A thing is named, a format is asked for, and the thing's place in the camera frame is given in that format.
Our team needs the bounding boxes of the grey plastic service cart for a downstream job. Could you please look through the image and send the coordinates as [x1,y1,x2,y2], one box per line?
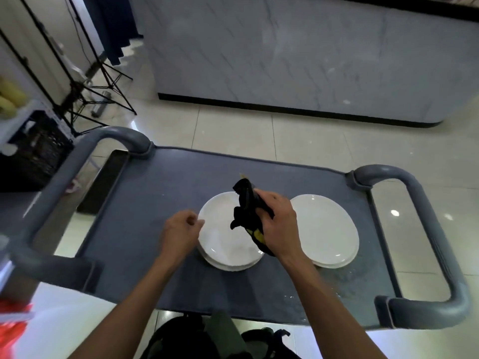
[7,126,472,330]

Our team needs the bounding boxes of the person's right hand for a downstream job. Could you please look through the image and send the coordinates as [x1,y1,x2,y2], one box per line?
[252,190,301,259]

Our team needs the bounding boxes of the white marble counter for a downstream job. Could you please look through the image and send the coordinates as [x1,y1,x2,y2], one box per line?
[127,0,479,128]

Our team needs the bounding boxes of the person's left forearm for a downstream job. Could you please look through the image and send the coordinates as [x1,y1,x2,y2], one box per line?
[67,254,195,359]

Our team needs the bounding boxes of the grey power strip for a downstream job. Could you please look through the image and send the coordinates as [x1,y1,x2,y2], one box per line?
[91,90,114,117]

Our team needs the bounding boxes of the person's right forearm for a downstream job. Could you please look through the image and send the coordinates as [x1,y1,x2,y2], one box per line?
[277,246,388,359]

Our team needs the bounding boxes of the black plastic crate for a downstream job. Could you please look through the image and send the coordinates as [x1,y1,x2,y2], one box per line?
[0,110,75,193]

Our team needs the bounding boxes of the dark blue curtain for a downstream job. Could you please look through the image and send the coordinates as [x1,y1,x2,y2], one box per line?
[81,0,144,66]

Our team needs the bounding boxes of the person's left hand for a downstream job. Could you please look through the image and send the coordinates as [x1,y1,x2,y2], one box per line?
[160,211,206,268]

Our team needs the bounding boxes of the white round plate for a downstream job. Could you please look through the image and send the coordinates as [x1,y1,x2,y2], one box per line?
[201,252,264,272]
[198,191,267,267]
[310,256,355,269]
[290,194,360,265]

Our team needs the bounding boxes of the black and yellow cloth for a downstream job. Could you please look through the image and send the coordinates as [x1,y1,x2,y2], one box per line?
[230,178,276,258]

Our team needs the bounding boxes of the black tripod stand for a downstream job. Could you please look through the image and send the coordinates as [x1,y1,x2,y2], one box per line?
[0,0,137,138]

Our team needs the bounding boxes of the red and white object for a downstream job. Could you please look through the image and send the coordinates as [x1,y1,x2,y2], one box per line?
[0,298,36,359]

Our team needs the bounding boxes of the yellow corn cobs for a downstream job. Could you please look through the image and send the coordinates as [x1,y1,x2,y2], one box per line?
[0,76,27,117]

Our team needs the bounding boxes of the person's dark clothing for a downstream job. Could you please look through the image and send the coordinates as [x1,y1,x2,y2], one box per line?
[140,311,301,359]

